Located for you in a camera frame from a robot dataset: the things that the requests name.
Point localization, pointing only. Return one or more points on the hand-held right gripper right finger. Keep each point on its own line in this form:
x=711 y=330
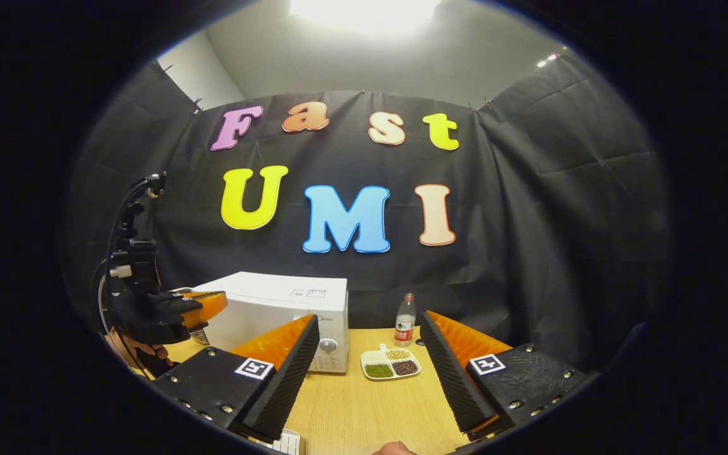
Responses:
x=455 y=385

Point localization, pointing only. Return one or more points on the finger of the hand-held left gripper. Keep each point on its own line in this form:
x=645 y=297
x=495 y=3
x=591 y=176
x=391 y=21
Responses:
x=168 y=316

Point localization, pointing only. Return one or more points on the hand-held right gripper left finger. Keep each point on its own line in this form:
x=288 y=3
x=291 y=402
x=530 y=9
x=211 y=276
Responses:
x=285 y=385

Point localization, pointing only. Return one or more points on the white divided plate of beans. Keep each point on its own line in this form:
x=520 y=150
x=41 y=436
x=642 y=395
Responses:
x=380 y=371

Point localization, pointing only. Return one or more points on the white microwave oven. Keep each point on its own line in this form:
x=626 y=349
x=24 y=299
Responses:
x=275 y=297

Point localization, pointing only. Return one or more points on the clear water bottle red label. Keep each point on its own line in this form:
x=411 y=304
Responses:
x=405 y=322

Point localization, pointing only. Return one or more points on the black backdrop cloth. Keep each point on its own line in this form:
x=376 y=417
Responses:
x=560 y=189

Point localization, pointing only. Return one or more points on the small ceiling light panel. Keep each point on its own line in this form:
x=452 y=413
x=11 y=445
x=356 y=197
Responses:
x=547 y=60

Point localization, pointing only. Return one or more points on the large ceiling light panel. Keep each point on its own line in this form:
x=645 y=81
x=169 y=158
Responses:
x=364 y=14

